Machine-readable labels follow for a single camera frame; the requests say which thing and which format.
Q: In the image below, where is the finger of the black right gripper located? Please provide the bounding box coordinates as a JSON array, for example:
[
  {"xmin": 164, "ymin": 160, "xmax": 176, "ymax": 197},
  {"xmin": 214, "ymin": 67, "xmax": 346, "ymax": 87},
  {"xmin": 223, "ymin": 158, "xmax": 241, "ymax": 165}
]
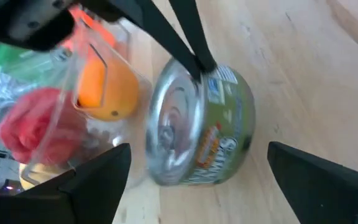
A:
[
  {"xmin": 79, "ymin": 0, "xmax": 202, "ymax": 82},
  {"xmin": 168, "ymin": 0, "xmax": 218, "ymax": 73}
]

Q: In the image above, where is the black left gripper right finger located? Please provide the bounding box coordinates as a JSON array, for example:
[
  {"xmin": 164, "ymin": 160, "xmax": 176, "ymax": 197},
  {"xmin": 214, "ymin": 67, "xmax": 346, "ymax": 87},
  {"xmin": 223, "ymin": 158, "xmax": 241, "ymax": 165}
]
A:
[{"xmin": 267, "ymin": 141, "xmax": 358, "ymax": 224}]

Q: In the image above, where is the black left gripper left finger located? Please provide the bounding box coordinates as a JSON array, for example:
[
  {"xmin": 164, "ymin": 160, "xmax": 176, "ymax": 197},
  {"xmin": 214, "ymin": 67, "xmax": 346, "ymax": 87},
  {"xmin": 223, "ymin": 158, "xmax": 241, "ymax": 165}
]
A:
[{"xmin": 0, "ymin": 142, "xmax": 132, "ymax": 224}]

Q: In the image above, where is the clear plastic bin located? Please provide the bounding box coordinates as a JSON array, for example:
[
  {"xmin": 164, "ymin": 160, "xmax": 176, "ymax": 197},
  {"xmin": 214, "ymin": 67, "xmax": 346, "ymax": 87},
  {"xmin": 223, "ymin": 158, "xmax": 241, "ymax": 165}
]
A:
[
  {"xmin": 0, "ymin": 18, "xmax": 83, "ymax": 131},
  {"xmin": 17, "ymin": 18, "xmax": 154, "ymax": 189}
]

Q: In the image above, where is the orange fruit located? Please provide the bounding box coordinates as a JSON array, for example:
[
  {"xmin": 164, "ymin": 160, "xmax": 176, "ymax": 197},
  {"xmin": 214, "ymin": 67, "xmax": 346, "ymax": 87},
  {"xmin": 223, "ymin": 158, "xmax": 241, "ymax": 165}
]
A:
[{"xmin": 75, "ymin": 55, "xmax": 141, "ymax": 122}]

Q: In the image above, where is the red bell pepper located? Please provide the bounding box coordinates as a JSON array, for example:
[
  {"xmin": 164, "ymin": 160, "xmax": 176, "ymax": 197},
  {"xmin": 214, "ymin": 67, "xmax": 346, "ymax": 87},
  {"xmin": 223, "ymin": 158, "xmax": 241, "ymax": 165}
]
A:
[{"xmin": 0, "ymin": 86, "xmax": 88, "ymax": 166}]

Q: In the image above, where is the silver tin can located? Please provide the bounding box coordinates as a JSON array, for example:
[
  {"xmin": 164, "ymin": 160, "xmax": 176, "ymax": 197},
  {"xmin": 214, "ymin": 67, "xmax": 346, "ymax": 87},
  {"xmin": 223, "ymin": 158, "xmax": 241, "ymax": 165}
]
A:
[{"xmin": 144, "ymin": 57, "xmax": 257, "ymax": 187}]

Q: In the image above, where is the black computer with pink lights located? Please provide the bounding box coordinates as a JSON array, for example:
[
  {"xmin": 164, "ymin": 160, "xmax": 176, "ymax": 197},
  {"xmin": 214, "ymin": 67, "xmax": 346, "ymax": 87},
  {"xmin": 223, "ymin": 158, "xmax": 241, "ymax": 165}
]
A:
[{"xmin": 0, "ymin": 180, "xmax": 23, "ymax": 195}]

